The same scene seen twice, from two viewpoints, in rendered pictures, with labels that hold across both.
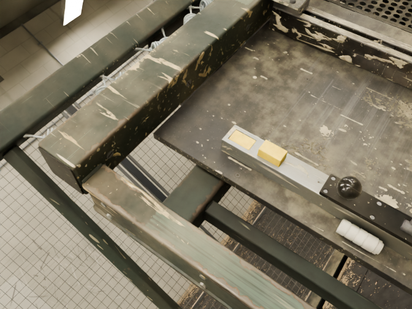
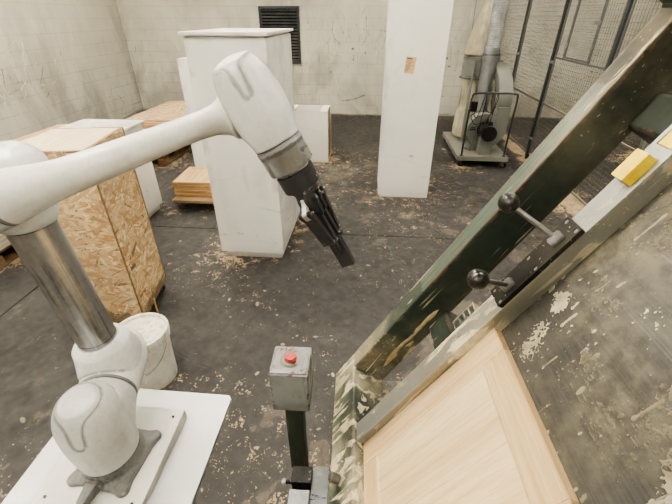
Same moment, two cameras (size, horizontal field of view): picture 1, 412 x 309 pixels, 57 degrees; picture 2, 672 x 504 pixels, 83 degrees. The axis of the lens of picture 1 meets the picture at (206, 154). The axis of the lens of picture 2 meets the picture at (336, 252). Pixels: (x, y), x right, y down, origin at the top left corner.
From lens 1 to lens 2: 1.05 m
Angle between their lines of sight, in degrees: 112
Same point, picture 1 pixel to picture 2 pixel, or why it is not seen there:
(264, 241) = not seen: hidden behind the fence
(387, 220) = (520, 270)
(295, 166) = (612, 196)
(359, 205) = (541, 249)
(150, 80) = not seen: outside the picture
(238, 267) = (539, 157)
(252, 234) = not seen: hidden behind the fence
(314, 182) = (585, 215)
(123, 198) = (629, 51)
